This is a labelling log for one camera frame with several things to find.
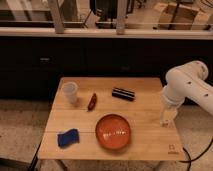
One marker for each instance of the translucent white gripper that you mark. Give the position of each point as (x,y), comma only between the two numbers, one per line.
(168,114)

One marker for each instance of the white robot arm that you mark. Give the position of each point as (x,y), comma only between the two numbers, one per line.
(185,81)

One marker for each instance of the black rectangular box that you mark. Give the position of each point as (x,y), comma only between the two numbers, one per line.
(123,94)

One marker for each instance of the orange bowl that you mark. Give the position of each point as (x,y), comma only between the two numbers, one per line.
(113,132)

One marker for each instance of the wooden folding table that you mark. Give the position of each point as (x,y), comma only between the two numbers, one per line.
(149,140)

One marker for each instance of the cardboard box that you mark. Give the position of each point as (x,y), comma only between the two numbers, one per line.
(181,17)

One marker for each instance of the blue cloth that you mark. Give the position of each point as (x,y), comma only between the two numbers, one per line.
(67,138)

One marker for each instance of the translucent plastic cup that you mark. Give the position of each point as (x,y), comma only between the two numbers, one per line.
(69,90)

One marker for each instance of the black office chair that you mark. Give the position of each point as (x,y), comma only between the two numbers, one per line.
(106,10)

